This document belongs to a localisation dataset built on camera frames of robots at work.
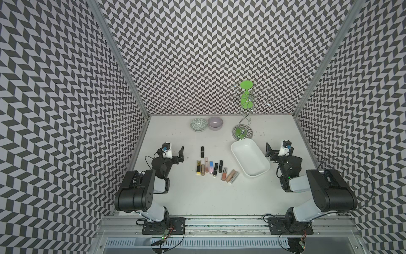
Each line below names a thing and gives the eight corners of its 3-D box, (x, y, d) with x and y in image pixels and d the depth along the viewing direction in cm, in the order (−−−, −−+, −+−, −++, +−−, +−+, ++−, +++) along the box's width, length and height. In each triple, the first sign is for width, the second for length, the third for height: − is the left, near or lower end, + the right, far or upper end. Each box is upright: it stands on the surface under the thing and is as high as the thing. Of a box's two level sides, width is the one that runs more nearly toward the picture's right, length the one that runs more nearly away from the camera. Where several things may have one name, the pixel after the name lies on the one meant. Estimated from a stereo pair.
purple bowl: (207, 130, 110) (207, 126, 107) (207, 120, 116) (207, 116, 113) (222, 130, 110) (223, 126, 107) (222, 120, 116) (222, 116, 113)
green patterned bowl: (197, 135, 110) (197, 131, 106) (189, 126, 114) (188, 122, 111) (209, 127, 114) (208, 123, 110) (200, 120, 119) (199, 115, 115)
